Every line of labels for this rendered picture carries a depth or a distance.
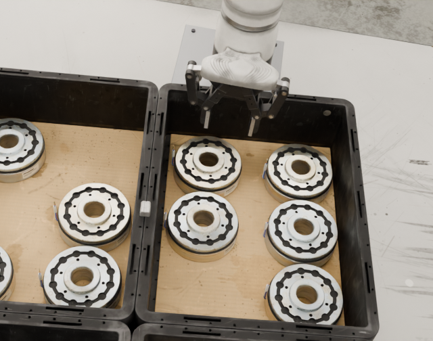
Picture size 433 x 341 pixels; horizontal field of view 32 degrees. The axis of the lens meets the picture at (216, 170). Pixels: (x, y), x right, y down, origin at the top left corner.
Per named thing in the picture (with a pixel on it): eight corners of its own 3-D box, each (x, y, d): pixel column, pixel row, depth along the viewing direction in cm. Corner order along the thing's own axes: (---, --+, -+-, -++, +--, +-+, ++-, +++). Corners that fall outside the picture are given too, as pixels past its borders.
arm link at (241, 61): (198, 80, 87) (203, 40, 82) (212, 18, 94) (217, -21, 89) (275, 94, 87) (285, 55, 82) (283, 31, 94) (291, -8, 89)
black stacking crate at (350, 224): (157, 133, 122) (160, 84, 113) (335, 149, 124) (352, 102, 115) (133, 361, 98) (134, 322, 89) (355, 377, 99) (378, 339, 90)
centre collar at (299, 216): (285, 214, 108) (285, 211, 108) (318, 215, 109) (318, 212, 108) (287, 242, 105) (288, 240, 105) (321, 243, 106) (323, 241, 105)
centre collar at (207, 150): (195, 146, 115) (195, 143, 114) (226, 151, 115) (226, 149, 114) (189, 170, 112) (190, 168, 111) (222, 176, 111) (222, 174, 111)
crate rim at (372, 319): (159, 92, 115) (160, 81, 113) (350, 109, 116) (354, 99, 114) (132, 330, 90) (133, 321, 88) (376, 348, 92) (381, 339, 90)
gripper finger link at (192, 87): (195, 59, 97) (206, 91, 101) (182, 59, 97) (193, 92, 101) (192, 73, 95) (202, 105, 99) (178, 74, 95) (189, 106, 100)
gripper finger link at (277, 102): (281, 89, 95) (260, 116, 99) (294, 95, 95) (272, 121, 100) (283, 74, 97) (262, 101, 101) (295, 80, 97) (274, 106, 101)
